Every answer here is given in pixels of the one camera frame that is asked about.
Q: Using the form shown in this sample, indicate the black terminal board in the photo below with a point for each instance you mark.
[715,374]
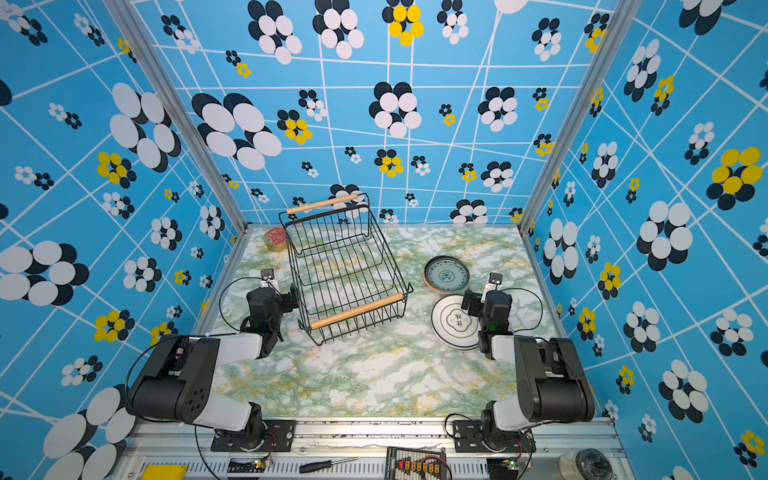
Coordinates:
[405,464]

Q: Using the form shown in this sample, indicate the black wire dish rack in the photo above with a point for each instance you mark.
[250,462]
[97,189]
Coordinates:
[344,275]

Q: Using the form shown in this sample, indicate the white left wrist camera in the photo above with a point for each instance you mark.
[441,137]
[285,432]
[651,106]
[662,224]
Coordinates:
[267,278]

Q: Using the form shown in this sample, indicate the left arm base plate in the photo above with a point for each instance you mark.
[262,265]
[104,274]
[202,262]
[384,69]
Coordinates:
[279,435]

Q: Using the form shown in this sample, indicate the blue patterned grey plate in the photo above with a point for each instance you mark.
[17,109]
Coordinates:
[446,275]

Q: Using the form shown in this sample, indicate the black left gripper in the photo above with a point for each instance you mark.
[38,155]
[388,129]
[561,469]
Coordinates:
[284,301]

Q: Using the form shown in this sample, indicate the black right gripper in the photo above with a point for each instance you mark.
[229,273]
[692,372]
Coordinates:
[477,300]

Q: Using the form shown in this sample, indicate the yellow box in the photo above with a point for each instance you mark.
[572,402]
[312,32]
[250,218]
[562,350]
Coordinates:
[164,472]

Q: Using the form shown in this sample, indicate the clear plastic container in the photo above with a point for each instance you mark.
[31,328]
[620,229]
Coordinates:
[585,464]

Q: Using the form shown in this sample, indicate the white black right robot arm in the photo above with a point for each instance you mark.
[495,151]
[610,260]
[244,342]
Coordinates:
[551,385]

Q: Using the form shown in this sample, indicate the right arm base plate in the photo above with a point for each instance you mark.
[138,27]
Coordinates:
[470,436]

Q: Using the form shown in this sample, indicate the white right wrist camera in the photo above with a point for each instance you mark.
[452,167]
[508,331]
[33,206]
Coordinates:
[493,284]

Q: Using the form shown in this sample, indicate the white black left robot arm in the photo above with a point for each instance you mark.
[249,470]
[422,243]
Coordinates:
[176,382]

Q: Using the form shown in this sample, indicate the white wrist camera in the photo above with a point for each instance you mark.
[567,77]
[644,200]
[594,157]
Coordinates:
[267,278]
[493,284]

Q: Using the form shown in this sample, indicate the white plate green rim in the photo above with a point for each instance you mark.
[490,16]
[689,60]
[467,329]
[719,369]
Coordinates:
[453,326]

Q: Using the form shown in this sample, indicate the black handled screwdriver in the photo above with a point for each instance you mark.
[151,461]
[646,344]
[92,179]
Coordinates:
[322,465]

